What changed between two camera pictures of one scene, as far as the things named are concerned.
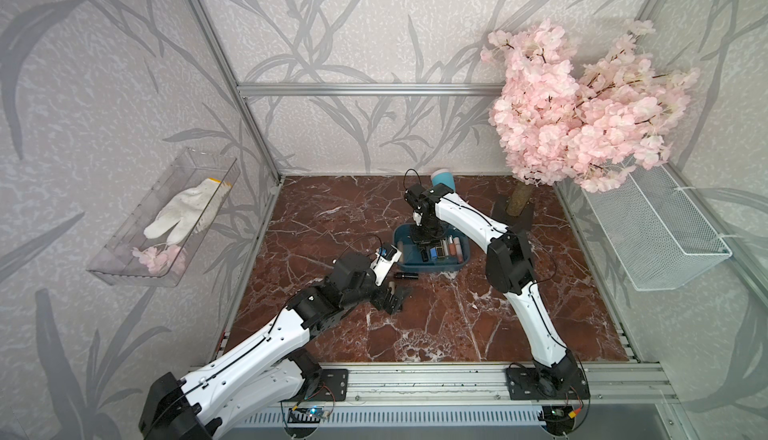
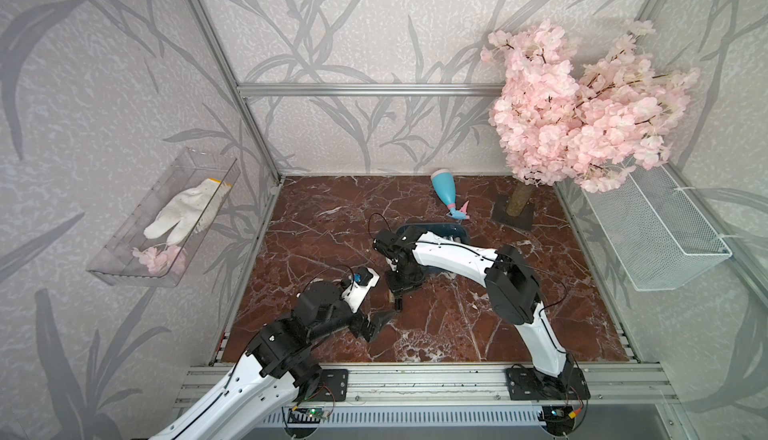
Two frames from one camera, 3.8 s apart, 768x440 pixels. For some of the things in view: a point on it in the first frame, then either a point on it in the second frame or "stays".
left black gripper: [395, 302] -> [373, 328]
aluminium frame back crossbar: [369, 89] stays
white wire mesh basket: [660, 233] stays
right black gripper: [436, 237] -> [413, 282]
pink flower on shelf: [170, 259] stays
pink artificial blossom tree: [560, 121] stays
